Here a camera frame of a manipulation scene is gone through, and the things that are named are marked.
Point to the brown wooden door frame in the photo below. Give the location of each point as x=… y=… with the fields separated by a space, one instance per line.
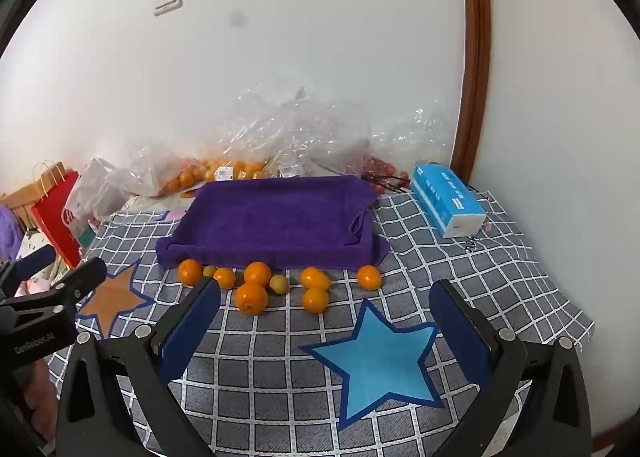
x=472 y=62

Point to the person's left hand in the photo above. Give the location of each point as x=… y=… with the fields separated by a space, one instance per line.
x=35 y=392

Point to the purple cloth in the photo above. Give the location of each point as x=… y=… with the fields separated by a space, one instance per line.
x=9 y=234

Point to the purple towel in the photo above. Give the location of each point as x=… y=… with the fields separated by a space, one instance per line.
x=270 y=222

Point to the yellow-green plum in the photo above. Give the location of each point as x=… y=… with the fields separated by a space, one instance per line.
x=209 y=271
x=278 y=284

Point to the clear bag of cherry tomatoes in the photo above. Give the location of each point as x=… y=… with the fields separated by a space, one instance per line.
x=405 y=147

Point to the light wooden frame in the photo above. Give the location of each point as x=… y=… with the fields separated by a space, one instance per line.
x=17 y=198

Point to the grey checked star blanket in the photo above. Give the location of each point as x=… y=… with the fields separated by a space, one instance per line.
x=260 y=377

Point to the clear bag of oranges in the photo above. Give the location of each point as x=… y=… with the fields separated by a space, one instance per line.
x=280 y=137
x=150 y=172

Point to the white plastic bag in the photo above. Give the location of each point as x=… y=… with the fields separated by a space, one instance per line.
x=95 y=187

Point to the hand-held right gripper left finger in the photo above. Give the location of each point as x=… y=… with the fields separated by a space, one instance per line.
x=192 y=327

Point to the red paper bag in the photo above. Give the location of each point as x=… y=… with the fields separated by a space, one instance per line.
x=55 y=217

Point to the oval orange kumquat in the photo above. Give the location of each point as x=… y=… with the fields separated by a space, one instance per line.
x=315 y=278

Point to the large orange mandarin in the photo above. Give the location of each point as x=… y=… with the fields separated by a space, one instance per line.
x=251 y=298

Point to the blue tissue pack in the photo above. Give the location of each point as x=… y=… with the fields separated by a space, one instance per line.
x=440 y=192

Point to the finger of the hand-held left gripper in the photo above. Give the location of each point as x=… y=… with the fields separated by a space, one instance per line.
x=82 y=279
x=35 y=259

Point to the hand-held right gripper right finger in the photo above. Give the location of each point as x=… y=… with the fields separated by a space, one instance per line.
x=460 y=332

